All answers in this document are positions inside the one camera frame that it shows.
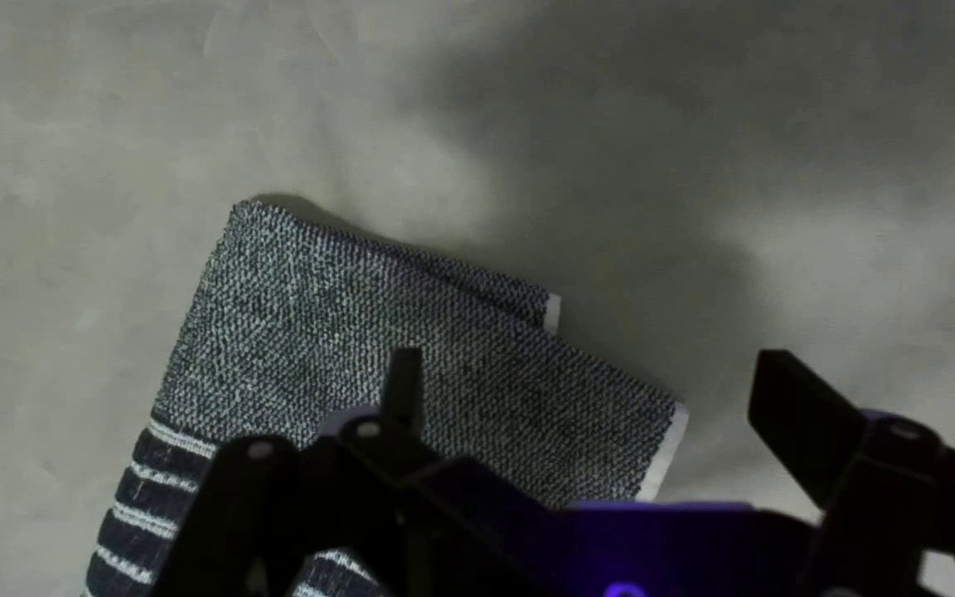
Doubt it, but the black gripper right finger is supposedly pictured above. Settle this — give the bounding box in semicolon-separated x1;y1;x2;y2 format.
746;348;891;517

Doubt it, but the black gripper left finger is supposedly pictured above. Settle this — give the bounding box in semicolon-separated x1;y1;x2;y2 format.
336;345;447;480

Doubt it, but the dark blue striped towel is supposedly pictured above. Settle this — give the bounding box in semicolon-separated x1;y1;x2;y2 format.
82;194;692;597

